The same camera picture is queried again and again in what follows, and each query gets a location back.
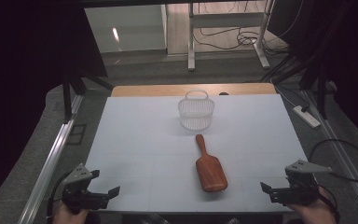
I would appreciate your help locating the white cabinet panel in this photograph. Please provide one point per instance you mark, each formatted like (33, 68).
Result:
(127, 28)

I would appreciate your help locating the black curtain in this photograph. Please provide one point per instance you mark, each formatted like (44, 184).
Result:
(354, 62)
(21, 46)

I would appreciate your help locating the brown wooden hairbrush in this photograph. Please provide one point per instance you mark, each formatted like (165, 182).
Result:
(211, 172)

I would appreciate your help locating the aluminium floor rail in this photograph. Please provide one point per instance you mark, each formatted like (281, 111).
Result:
(48, 168)
(338, 149)

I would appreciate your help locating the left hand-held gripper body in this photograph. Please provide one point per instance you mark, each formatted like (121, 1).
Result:
(74, 193)

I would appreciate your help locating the grey floor outlet plate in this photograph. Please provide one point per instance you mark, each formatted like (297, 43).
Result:
(77, 134)

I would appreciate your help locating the person's left hand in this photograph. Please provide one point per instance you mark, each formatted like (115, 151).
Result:
(66, 216)

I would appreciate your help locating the white plastic basket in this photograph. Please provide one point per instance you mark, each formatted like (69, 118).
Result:
(196, 110)

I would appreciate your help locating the white metal desk frame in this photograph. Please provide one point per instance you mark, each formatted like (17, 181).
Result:
(227, 20)

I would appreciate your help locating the dark round table grommet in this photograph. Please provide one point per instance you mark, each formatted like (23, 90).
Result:
(223, 93)

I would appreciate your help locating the white foam board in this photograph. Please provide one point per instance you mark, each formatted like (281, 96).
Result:
(143, 140)

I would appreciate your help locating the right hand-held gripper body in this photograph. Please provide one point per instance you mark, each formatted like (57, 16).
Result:
(301, 189)

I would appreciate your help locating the black metal stand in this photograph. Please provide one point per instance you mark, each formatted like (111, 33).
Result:
(66, 96)
(321, 93)

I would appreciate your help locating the white power strip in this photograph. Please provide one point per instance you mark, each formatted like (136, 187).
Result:
(306, 116)

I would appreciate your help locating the person's right hand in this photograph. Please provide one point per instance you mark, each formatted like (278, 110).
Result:
(318, 213)

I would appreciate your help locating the wooden table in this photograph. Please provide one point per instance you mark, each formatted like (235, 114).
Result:
(155, 90)

